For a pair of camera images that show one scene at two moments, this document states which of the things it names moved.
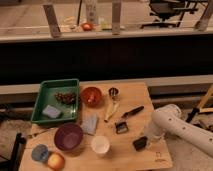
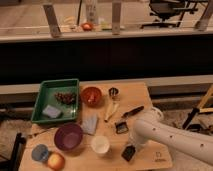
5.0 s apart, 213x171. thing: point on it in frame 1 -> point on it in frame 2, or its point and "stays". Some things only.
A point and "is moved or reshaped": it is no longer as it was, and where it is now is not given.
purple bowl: x=68 y=137 stays
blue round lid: x=39 y=152 stays
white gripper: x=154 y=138 -> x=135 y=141
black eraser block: x=140 y=143 is moved or reshaped
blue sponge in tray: x=52 y=111 stays
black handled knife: x=138 y=109 stays
